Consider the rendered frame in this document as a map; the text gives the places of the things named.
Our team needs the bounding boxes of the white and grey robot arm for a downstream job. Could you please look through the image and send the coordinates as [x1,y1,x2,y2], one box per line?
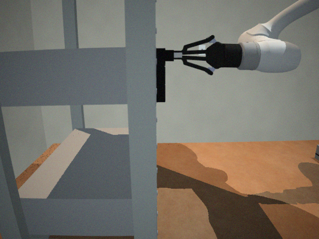
[237,0,319,73]

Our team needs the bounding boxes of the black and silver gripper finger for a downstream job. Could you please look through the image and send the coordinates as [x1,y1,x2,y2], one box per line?
[174,55,218,75]
[174,35,219,55]

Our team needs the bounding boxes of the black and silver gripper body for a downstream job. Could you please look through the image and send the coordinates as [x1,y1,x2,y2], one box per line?
[206,42,242,69]

